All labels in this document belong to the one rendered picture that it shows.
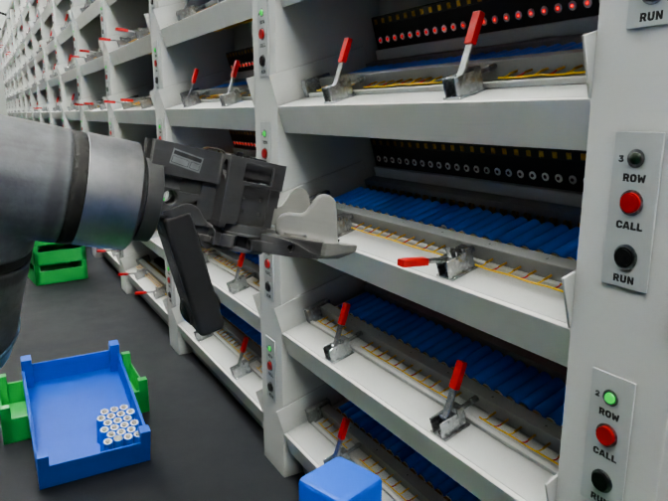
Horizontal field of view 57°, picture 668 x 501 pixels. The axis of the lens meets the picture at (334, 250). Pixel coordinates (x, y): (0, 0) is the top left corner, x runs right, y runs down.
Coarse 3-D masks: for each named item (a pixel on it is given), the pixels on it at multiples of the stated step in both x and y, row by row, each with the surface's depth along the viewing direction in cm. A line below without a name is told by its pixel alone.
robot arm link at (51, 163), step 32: (0, 128) 43; (32, 128) 44; (64, 128) 46; (0, 160) 42; (32, 160) 43; (64, 160) 44; (0, 192) 42; (32, 192) 43; (64, 192) 44; (0, 224) 43; (32, 224) 44; (64, 224) 45; (0, 256) 45
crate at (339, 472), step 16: (336, 464) 20; (352, 464) 20; (304, 480) 19; (320, 480) 19; (336, 480) 19; (352, 480) 19; (368, 480) 19; (304, 496) 19; (320, 496) 19; (336, 496) 18; (352, 496) 19; (368, 496) 19
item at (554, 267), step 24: (360, 216) 91; (384, 216) 88; (408, 240) 80; (432, 240) 77; (456, 240) 73; (480, 240) 71; (504, 264) 67; (528, 264) 64; (552, 264) 61; (576, 264) 60; (552, 288) 60
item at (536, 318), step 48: (288, 192) 105; (336, 192) 109; (528, 192) 79; (576, 192) 73; (384, 240) 86; (384, 288) 81; (432, 288) 71; (480, 288) 65; (528, 288) 63; (528, 336) 59
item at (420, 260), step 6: (450, 252) 69; (402, 258) 66; (408, 258) 66; (414, 258) 66; (420, 258) 67; (426, 258) 67; (432, 258) 68; (438, 258) 68; (444, 258) 68; (450, 258) 69; (402, 264) 66; (408, 264) 66; (414, 264) 66; (420, 264) 67; (426, 264) 67
